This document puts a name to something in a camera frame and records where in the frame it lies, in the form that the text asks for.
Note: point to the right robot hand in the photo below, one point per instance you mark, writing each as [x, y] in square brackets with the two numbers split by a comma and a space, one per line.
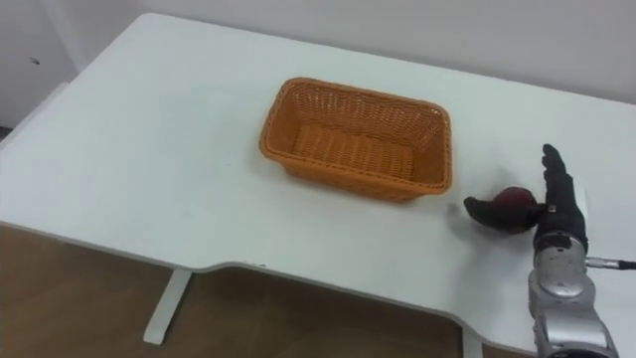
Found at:
[559, 209]

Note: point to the red apple soft toy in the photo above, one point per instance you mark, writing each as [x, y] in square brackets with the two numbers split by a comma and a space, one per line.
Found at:
[517, 201]

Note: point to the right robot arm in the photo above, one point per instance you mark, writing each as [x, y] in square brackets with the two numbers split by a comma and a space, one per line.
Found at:
[566, 298]

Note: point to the orange woven basket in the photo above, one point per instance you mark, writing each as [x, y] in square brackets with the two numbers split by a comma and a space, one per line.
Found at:
[355, 144]

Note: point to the white desk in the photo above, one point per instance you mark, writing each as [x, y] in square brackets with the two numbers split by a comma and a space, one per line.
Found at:
[149, 164]

